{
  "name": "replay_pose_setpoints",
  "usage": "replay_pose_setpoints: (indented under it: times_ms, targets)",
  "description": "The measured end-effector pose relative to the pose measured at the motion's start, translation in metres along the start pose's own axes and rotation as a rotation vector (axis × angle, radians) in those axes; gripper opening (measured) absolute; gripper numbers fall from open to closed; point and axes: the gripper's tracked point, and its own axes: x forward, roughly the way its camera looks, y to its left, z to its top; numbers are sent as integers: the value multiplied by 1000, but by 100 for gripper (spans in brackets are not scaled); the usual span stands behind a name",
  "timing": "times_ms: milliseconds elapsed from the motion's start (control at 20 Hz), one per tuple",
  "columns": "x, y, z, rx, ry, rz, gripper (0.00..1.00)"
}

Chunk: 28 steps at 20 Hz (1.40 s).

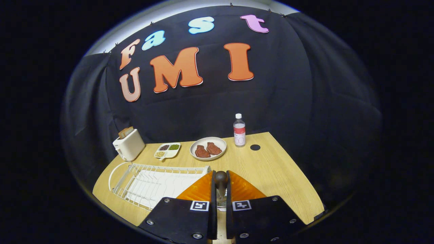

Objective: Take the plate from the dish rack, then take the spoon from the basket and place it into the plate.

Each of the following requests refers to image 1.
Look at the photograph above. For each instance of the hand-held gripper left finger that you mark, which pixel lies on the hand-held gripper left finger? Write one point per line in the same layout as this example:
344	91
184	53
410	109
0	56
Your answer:
179	218

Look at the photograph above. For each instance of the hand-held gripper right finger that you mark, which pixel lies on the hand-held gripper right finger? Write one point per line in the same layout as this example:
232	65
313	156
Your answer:
264	220

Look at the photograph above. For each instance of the white divided bean dish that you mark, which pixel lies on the white divided bean dish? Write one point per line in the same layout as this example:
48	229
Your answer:
168	153

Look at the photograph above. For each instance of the white plate with steaks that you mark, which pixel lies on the white plate with steaks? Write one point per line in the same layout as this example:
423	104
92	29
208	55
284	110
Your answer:
220	143

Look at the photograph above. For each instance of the brown steak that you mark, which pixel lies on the brown steak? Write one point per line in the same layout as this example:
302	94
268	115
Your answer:
202	151
214	149

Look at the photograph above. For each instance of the white toaster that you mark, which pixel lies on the white toaster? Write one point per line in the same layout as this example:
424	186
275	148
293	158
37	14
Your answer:
130	146

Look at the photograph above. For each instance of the clear water bottle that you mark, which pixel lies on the clear water bottle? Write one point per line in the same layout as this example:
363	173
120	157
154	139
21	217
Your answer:
239	134

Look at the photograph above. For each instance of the toast slices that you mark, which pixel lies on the toast slices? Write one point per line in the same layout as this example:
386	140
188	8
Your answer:
125	132

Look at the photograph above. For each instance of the black backdrop cloth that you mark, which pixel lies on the black backdrop cloth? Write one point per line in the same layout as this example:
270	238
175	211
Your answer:
288	84

